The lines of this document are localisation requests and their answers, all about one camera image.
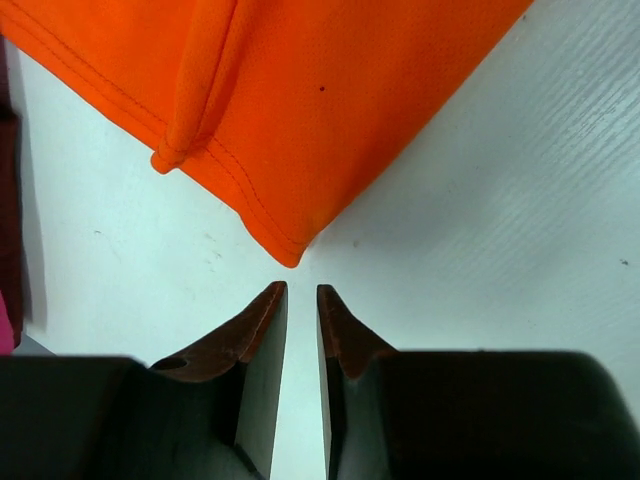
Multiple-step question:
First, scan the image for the folded magenta t-shirt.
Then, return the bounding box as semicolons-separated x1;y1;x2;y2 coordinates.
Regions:
0;294;15;356

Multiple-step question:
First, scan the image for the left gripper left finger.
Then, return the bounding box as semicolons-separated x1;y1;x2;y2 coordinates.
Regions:
1;281;287;479

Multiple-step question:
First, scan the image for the orange t-shirt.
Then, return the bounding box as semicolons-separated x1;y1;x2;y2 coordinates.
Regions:
1;1;528;268

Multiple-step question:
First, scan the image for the dark red folded t-shirt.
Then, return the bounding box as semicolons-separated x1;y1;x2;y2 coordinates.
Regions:
1;38;24;349

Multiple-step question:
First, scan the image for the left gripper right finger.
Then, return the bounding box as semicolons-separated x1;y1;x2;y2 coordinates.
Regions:
317;285;632;479

